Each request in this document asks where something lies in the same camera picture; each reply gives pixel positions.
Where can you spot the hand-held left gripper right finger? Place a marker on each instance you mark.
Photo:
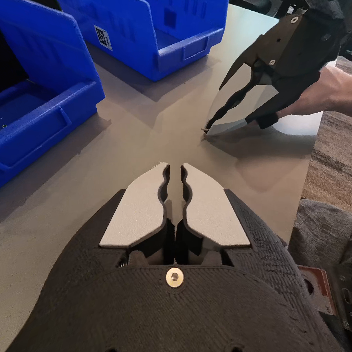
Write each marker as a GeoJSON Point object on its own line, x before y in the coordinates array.
{"type": "Point", "coordinates": [217, 217]}

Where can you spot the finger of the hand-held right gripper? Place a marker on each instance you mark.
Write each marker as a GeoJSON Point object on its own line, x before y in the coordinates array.
{"type": "Point", "coordinates": [231, 88]}
{"type": "Point", "coordinates": [247, 110]}

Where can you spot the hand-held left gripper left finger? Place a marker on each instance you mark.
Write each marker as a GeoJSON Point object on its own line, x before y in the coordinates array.
{"type": "Point", "coordinates": [134, 217]}

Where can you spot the metal bolt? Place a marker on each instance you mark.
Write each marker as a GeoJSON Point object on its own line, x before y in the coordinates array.
{"type": "Point", "coordinates": [205, 129]}

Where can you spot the blue plastic bin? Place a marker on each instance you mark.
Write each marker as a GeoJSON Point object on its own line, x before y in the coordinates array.
{"type": "Point", "coordinates": [178, 55]}

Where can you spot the blue bin with black divider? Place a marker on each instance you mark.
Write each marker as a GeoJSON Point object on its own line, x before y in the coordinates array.
{"type": "Point", "coordinates": [55, 110]}

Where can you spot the person's right hand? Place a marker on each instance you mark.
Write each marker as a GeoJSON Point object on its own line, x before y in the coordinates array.
{"type": "Point", "coordinates": [330, 93]}

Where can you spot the person's grey shirt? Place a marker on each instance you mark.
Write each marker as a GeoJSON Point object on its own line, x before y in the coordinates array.
{"type": "Point", "coordinates": [321, 233]}

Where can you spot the black bin divider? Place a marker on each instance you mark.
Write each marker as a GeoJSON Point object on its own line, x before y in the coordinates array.
{"type": "Point", "coordinates": [11, 63]}

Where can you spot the rust red metal bracket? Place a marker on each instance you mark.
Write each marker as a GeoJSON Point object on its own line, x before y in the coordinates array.
{"type": "Point", "coordinates": [319, 288]}

